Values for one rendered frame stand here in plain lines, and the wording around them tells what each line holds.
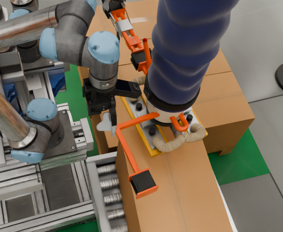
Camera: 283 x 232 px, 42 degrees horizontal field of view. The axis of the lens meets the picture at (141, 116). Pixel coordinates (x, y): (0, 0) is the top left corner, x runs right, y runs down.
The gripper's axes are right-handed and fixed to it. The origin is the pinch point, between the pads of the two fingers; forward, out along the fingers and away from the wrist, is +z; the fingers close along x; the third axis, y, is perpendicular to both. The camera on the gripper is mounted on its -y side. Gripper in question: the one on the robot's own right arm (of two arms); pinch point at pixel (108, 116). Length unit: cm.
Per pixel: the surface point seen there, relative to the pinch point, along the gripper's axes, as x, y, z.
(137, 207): 16, -11, 57
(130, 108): -25, -19, 42
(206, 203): 23, -42, 57
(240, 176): -10, -113, 152
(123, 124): -11.2, -10.8, 29.5
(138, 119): -12.0, -17.2, 29.5
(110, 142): -37, -16, 98
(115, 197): -4, -9, 97
